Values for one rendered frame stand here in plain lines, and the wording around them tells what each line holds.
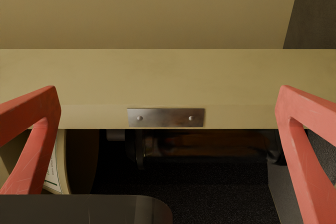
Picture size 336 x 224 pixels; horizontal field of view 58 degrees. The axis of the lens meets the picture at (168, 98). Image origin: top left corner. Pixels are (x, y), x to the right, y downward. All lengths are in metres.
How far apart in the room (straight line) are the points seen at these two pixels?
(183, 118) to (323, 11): 0.37
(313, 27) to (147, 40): 0.35
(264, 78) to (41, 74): 0.23
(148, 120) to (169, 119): 0.02
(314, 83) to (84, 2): 0.51
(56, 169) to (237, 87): 0.23
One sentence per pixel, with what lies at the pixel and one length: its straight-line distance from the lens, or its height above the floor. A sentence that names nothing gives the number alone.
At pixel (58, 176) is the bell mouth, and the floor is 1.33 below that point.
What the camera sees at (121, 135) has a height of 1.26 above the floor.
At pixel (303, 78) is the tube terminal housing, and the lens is 0.34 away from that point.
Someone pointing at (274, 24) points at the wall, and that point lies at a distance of 0.74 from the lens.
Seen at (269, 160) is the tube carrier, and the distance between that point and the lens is 0.45.
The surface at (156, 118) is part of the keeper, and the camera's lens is 0.28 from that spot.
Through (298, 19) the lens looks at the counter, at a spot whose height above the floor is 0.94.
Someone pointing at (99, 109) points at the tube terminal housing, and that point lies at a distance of 0.28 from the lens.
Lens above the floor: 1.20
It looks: level
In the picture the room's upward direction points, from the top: 90 degrees counter-clockwise
